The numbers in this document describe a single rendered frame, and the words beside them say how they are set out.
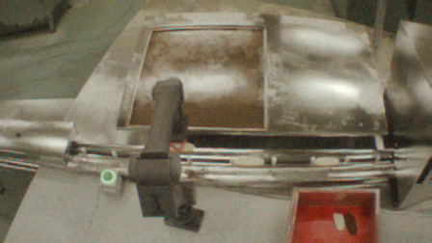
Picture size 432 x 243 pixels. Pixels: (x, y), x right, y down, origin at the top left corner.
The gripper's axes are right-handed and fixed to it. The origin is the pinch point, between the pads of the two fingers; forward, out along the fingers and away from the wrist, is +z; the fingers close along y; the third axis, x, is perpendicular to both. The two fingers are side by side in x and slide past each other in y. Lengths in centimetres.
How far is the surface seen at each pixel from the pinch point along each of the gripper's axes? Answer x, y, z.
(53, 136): 54, 1, 1
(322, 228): -49, -26, 11
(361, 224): -64, -26, 11
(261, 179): -26.5, -7.7, 6.9
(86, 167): 36.3, -7.6, 6.8
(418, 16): -166, 166, 38
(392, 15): -138, 166, 42
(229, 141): -14.8, 11.1, 10.9
